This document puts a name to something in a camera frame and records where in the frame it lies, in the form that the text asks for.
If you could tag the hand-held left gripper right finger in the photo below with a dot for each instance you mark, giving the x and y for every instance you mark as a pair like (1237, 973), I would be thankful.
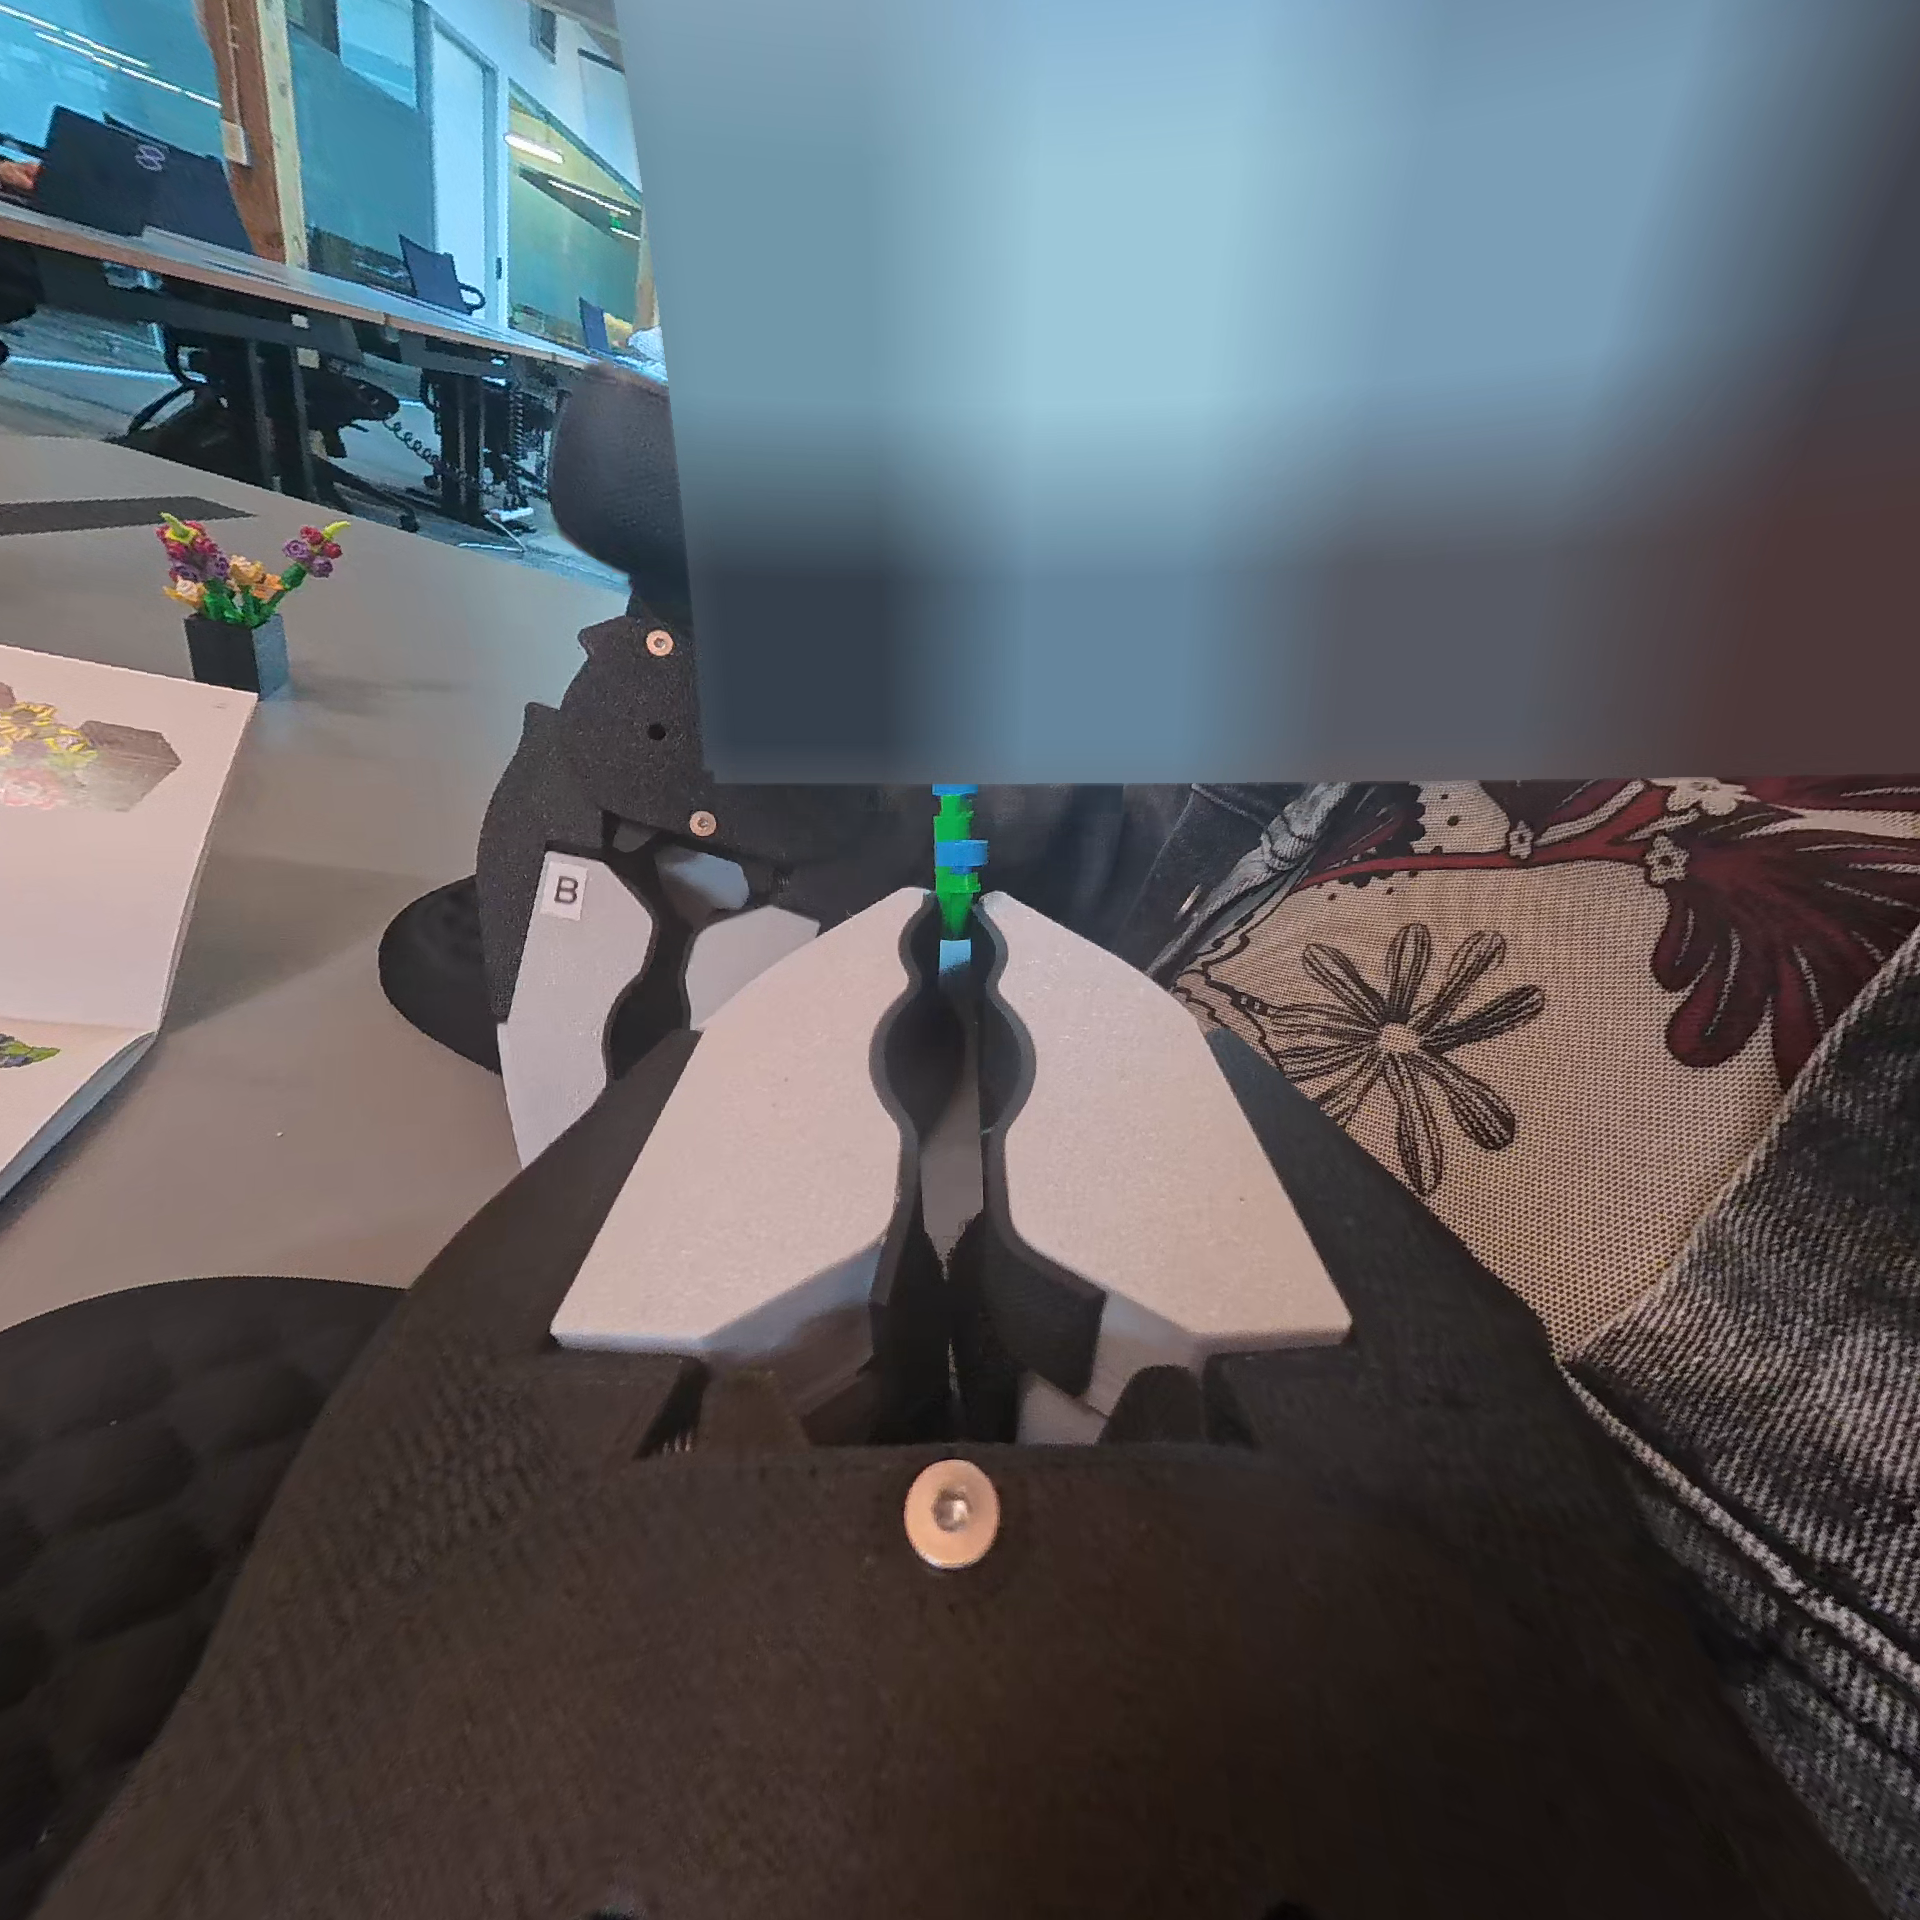
(1153, 1187)

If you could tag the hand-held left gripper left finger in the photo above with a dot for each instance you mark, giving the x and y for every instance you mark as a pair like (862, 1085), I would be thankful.
(747, 1187)

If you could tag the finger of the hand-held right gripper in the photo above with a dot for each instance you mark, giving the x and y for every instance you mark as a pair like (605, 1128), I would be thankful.
(561, 1019)
(747, 960)

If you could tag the green lego stem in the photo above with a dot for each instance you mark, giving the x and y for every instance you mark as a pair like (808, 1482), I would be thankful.
(954, 899)

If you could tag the lego flower bouquet model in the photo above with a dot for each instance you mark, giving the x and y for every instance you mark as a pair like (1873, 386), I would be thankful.
(248, 598)

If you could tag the lego instruction booklet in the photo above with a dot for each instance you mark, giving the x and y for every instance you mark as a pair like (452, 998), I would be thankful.
(89, 839)

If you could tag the floral print shirt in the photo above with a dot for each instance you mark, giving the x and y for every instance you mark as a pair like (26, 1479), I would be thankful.
(1498, 1019)

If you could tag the long grey office desk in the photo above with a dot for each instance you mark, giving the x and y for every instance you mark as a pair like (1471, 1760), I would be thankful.
(301, 293)

